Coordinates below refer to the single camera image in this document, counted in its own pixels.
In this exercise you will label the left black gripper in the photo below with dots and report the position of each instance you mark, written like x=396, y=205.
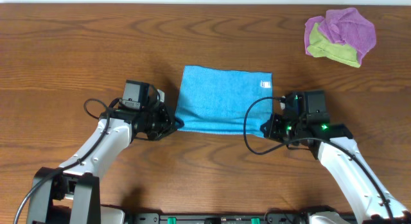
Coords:
x=166, y=122

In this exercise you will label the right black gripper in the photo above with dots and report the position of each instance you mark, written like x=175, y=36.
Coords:
x=273, y=124

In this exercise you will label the blue microfiber cloth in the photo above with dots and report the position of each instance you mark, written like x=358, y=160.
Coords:
x=225, y=102

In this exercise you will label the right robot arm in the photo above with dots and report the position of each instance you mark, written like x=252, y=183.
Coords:
x=334, y=147

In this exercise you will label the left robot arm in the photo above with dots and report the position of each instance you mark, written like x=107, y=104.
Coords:
x=70, y=193

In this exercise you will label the green microfiber cloth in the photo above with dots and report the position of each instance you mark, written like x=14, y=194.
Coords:
x=319, y=46

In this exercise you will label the purple microfiber cloth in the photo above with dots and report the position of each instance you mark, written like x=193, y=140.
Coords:
x=345, y=26

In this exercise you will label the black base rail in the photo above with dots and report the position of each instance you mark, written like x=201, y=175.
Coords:
x=231, y=218

